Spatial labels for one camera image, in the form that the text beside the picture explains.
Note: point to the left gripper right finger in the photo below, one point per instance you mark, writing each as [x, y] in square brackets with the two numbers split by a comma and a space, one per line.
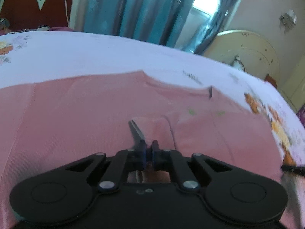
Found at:
[157, 156]

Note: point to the floral white bed sheet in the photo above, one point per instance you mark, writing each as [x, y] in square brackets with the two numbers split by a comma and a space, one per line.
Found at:
[37, 57]

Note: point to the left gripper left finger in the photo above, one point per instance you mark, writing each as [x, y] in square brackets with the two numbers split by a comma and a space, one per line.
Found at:
[139, 144]

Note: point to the cream round headboard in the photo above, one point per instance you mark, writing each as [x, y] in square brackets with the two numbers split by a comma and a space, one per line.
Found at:
[257, 55]

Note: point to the patterned cushion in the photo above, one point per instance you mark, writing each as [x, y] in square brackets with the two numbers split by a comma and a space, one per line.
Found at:
[237, 64]

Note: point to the wall decoration ornament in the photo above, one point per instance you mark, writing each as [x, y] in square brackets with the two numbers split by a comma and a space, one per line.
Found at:
[287, 21]

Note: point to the red heart-shaped headboard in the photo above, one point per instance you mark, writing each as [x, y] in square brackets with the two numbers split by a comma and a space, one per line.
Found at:
[32, 13]

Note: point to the teal blue curtain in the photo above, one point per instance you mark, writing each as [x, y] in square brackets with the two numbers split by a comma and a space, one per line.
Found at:
[154, 21]

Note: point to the pile of clothes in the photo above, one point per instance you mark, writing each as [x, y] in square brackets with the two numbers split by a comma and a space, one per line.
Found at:
[7, 28]

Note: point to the pink knit shirt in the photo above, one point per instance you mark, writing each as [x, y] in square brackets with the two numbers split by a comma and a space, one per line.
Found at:
[46, 125]

